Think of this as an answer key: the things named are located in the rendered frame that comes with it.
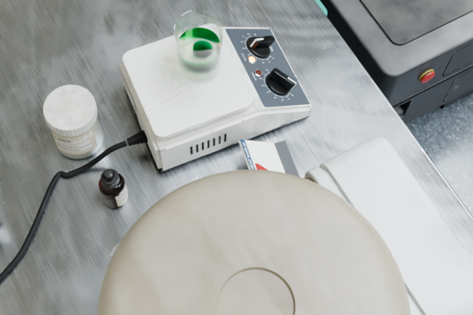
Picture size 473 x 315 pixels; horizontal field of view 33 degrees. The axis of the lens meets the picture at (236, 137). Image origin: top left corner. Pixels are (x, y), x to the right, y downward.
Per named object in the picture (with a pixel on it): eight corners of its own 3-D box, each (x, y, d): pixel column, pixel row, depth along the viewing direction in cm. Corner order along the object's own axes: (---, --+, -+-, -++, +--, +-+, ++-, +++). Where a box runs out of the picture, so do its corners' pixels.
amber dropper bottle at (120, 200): (101, 208, 91) (92, 185, 85) (104, 184, 93) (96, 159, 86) (127, 209, 91) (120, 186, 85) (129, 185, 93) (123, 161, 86)
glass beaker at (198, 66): (166, 69, 90) (162, 29, 83) (196, 38, 92) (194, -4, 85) (207, 98, 89) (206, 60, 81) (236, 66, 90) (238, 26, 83)
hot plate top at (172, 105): (215, 24, 94) (215, 20, 93) (256, 106, 89) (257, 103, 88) (120, 57, 91) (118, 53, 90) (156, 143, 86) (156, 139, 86)
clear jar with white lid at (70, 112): (55, 117, 96) (42, 85, 89) (104, 114, 97) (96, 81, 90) (54, 162, 94) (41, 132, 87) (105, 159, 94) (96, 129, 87)
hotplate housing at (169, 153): (268, 36, 102) (272, 0, 95) (312, 119, 97) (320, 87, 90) (105, 93, 98) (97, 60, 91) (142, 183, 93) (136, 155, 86)
